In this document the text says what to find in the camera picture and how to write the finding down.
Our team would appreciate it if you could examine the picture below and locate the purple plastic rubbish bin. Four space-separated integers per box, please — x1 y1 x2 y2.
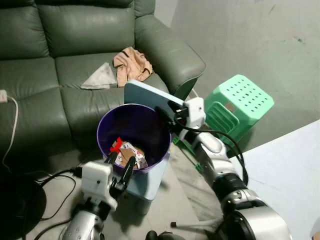
96 103 172 175

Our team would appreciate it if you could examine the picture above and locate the red snack packet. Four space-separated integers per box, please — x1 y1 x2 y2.
110 137 124 154

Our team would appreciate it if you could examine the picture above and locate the printed cardboard box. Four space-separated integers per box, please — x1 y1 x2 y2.
119 142 149 170

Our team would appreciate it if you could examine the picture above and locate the light blue plastic chair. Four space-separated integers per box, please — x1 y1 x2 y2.
120 79 187 216

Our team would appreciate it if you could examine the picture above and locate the black robot foot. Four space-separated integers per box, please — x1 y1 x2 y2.
145 230 174 240

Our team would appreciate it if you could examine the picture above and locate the beige crumpled cloth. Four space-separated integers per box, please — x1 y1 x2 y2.
113 47 154 88

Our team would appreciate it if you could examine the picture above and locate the green plastic stool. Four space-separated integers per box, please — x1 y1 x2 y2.
203 74 275 147

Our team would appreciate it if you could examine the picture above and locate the grey triangular cloth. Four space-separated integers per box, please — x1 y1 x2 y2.
80 62 119 91

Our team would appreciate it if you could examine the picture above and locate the grey metal rod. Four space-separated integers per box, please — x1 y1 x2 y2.
170 218 224 232

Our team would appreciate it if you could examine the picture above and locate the black round fan base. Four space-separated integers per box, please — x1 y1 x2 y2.
0 176 47 240

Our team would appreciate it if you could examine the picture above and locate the green leather sofa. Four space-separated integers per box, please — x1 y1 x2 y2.
0 0 207 152

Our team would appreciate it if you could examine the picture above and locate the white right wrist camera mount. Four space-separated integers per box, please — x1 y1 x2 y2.
175 97 207 133

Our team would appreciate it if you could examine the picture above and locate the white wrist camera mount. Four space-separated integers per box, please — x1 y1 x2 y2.
80 161 114 209
175 97 207 133

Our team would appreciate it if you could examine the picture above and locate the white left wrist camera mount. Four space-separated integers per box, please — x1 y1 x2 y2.
80 161 114 209

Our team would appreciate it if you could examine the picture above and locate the black floor cable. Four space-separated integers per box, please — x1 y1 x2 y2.
22 167 83 240

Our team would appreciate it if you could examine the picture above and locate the white power cable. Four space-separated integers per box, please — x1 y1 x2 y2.
1 96 19 173

